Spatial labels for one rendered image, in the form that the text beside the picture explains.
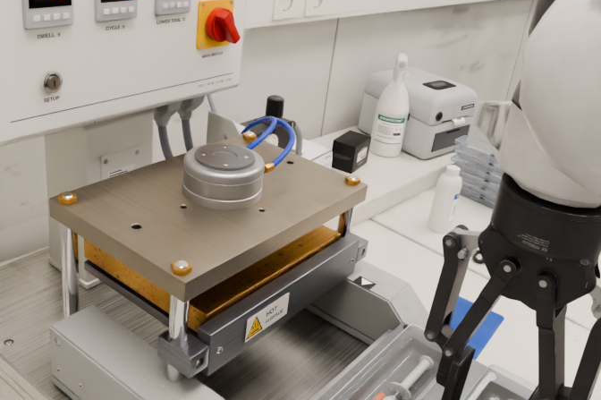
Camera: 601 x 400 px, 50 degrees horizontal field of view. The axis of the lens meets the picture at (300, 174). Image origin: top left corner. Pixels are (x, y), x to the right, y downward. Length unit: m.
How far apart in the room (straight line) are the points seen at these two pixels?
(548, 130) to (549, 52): 0.03
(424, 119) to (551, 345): 1.14
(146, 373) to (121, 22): 0.33
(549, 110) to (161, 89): 0.50
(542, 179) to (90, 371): 0.41
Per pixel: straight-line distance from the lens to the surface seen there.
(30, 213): 1.22
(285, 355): 0.73
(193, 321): 0.58
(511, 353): 1.13
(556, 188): 0.42
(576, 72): 0.28
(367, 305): 0.74
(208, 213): 0.60
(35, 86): 0.63
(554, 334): 0.50
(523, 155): 0.43
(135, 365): 0.60
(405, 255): 1.30
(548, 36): 0.30
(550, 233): 0.44
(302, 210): 0.63
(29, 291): 0.82
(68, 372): 0.66
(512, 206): 0.45
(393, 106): 1.57
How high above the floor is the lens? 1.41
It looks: 25 degrees down
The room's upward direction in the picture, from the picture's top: 8 degrees clockwise
